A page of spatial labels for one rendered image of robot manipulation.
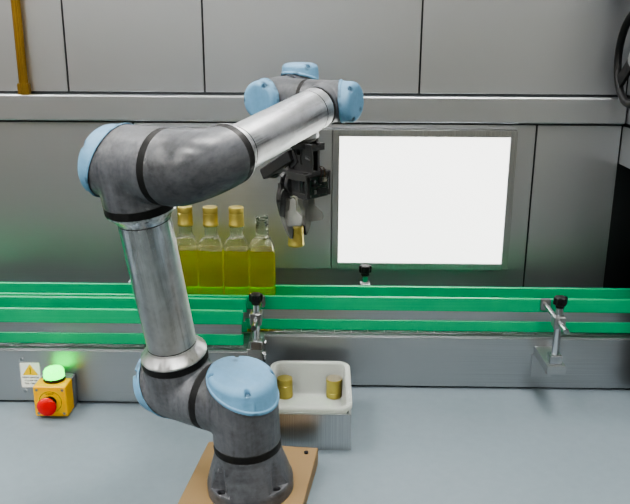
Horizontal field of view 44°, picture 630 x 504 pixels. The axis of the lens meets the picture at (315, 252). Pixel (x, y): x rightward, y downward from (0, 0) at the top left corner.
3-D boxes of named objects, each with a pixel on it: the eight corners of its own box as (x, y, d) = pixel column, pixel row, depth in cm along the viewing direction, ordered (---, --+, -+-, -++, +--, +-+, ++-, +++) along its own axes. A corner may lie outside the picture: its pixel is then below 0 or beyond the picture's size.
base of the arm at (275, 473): (294, 510, 130) (291, 461, 126) (204, 516, 129) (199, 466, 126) (292, 457, 144) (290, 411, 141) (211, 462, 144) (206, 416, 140)
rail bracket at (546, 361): (548, 372, 179) (557, 280, 172) (570, 407, 163) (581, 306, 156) (527, 372, 179) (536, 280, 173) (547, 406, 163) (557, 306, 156)
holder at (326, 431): (347, 387, 179) (348, 356, 177) (350, 450, 152) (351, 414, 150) (273, 386, 179) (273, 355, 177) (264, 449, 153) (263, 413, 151)
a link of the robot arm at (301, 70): (271, 64, 153) (294, 60, 160) (272, 119, 157) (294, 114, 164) (304, 65, 149) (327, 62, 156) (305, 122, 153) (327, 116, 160)
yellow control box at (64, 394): (78, 403, 171) (75, 372, 169) (67, 419, 163) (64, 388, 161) (47, 402, 171) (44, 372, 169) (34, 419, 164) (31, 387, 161)
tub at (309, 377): (349, 396, 174) (349, 360, 171) (351, 449, 152) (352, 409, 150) (271, 395, 174) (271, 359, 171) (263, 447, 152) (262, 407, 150)
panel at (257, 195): (504, 266, 192) (515, 129, 182) (507, 270, 189) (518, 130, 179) (143, 263, 193) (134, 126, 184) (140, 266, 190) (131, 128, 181)
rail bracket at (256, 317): (267, 329, 177) (266, 277, 173) (261, 359, 161) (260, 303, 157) (254, 329, 177) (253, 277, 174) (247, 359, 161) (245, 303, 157)
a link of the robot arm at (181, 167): (197, 147, 103) (365, 65, 140) (135, 141, 108) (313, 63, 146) (210, 227, 108) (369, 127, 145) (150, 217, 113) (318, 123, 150)
